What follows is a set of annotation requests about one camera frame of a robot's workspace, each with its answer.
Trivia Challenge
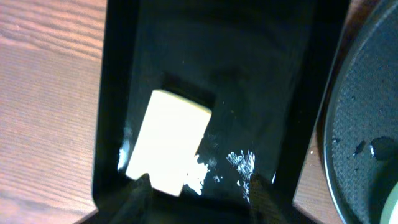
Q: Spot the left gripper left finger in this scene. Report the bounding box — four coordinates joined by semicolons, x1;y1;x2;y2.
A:
110;174;153;224

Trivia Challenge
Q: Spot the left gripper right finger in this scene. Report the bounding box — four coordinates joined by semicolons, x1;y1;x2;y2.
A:
249;174;288;224

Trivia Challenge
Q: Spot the yellow green sponge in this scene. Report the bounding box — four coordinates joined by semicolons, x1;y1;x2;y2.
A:
126;90;212;197

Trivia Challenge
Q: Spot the mint plate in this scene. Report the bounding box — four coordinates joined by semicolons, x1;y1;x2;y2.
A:
380;184;398;224

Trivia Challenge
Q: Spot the round black tray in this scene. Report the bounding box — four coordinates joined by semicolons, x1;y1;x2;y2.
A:
323;0;397;223

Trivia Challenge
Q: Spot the black rectangular tray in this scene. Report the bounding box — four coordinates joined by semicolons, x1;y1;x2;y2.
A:
85;1;349;223

